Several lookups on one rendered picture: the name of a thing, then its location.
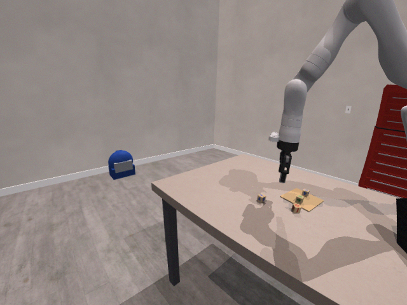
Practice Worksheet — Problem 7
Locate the tan block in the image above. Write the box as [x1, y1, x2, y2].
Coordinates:
[257, 194, 266, 203]
[292, 204, 301, 213]
[301, 189, 310, 197]
[295, 195, 304, 204]

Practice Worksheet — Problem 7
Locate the tan square mat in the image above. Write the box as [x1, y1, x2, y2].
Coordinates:
[280, 188, 324, 212]

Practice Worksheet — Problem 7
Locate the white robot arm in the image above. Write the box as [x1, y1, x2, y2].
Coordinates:
[268, 0, 407, 143]

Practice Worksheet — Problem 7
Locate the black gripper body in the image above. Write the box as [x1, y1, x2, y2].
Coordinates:
[277, 140, 299, 163]

